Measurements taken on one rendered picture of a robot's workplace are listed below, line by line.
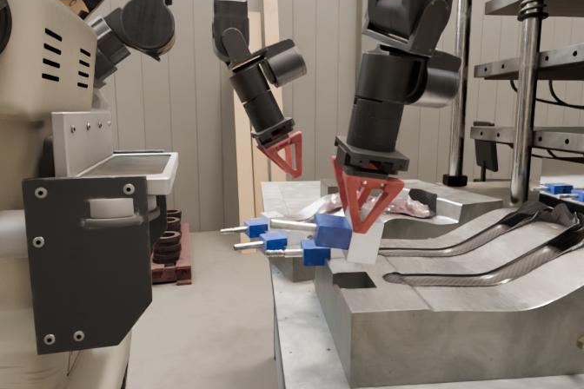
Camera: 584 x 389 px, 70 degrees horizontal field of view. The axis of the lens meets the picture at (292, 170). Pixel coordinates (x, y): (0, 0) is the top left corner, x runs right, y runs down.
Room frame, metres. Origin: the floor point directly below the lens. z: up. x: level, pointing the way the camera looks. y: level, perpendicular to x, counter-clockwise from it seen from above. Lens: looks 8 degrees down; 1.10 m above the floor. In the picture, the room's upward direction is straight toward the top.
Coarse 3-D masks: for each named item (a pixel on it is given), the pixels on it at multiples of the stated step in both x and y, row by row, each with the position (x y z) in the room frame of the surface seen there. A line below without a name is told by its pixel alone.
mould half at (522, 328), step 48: (384, 240) 0.68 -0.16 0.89; (432, 240) 0.69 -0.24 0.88; (528, 240) 0.57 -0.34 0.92; (384, 288) 0.48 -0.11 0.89; (432, 288) 0.49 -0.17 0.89; (480, 288) 0.49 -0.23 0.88; (528, 288) 0.48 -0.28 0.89; (576, 288) 0.44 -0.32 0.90; (336, 336) 0.49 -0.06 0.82; (384, 336) 0.42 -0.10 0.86; (432, 336) 0.43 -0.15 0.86; (480, 336) 0.43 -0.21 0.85; (528, 336) 0.44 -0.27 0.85; (576, 336) 0.44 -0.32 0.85; (384, 384) 0.42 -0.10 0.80
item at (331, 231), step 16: (368, 208) 0.52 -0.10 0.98; (272, 224) 0.49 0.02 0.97; (288, 224) 0.49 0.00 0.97; (304, 224) 0.49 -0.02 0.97; (320, 224) 0.48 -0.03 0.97; (336, 224) 0.49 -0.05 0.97; (320, 240) 0.48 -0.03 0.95; (336, 240) 0.48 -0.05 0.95; (352, 240) 0.48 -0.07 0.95; (368, 240) 0.48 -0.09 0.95; (352, 256) 0.48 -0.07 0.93; (368, 256) 0.48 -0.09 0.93
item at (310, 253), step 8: (304, 240) 0.63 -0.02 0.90; (312, 240) 0.63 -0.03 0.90; (304, 248) 0.59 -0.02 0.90; (312, 248) 0.59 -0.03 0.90; (320, 248) 0.59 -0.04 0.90; (328, 248) 0.59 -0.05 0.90; (336, 248) 0.59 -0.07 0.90; (272, 256) 0.60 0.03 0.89; (280, 256) 0.60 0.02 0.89; (288, 256) 0.60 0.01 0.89; (296, 256) 0.60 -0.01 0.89; (304, 256) 0.59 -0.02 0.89; (312, 256) 0.59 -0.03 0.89; (320, 256) 0.59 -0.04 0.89; (328, 256) 0.59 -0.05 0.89; (336, 256) 0.59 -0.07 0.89; (304, 264) 0.59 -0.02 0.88; (312, 264) 0.59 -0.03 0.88; (320, 264) 0.59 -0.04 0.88
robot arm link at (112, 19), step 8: (120, 8) 0.67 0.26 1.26; (104, 16) 0.66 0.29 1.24; (112, 16) 0.67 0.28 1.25; (112, 24) 0.67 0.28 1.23; (120, 24) 0.67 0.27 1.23; (120, 32) 0.67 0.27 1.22; (120, 40) 0.68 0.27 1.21; (128, 40) 0.67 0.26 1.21; (136, 48) 0.71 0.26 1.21; (168, 48) 0.72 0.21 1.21; (152, 56) 0.72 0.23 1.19
